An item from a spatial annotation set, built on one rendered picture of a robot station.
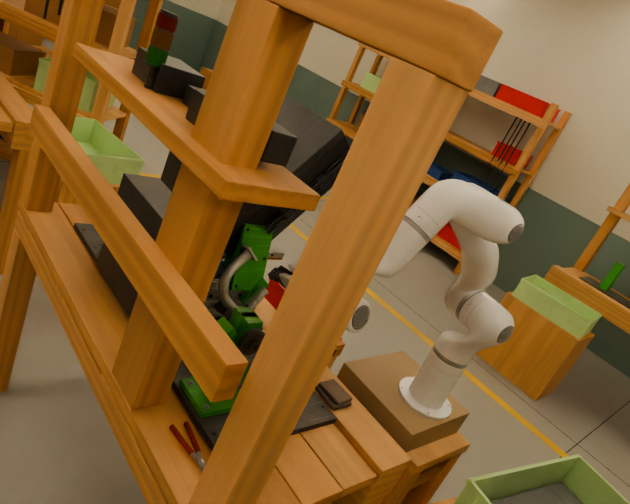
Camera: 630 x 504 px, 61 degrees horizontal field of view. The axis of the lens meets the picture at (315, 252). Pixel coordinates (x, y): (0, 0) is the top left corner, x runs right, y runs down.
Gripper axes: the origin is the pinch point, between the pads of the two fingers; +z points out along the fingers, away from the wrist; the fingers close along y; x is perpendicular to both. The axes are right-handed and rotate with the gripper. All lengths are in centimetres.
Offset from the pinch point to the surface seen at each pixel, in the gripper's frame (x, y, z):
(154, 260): 24.6, 30.5, -3.1
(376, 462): 16, -45, -33
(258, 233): -9.1, 1.3, 18.0
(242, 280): 3.1, -7.8, 18.1
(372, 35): -12, 63, -48
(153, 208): 9.8, 23.3, 30.1
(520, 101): -446, -243, 196
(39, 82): -46, 9, 308
